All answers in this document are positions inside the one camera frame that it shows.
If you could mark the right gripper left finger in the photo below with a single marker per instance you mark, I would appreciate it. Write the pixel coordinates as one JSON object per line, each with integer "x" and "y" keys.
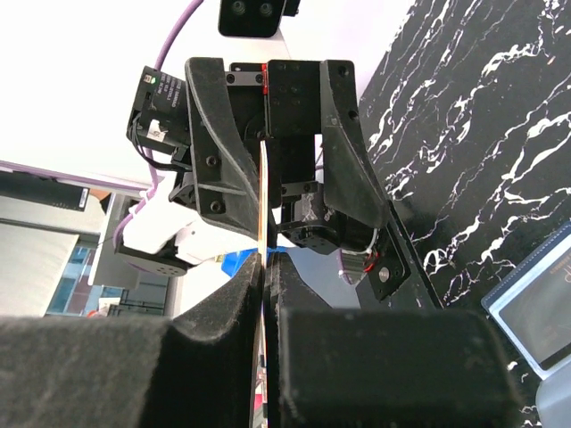
{"x": 195, "y": 370}

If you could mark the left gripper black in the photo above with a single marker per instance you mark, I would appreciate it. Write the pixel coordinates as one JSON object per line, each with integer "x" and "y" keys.
{"x": 211, "y": 122}

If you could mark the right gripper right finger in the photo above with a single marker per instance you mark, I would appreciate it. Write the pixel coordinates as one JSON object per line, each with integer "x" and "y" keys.
{"x": 380, "y": 367}

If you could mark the orange gold credit card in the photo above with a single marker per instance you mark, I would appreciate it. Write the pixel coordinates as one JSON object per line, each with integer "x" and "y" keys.
{"x": 260, "y": 418}

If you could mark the blue leather card holder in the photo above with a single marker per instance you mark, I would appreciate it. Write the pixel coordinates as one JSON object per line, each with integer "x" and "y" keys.
{"x": 552, "y": 398}

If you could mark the black VIP card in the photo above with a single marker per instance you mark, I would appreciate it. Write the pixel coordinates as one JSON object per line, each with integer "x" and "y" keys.
{"x": 539, "y": 316}

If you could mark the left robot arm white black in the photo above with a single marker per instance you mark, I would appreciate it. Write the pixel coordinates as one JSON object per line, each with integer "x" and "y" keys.
{"x": 167, "y": 240}

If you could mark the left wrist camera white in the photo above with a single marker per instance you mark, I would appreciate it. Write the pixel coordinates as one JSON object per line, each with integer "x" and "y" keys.
{"x": 257, "y": 22}

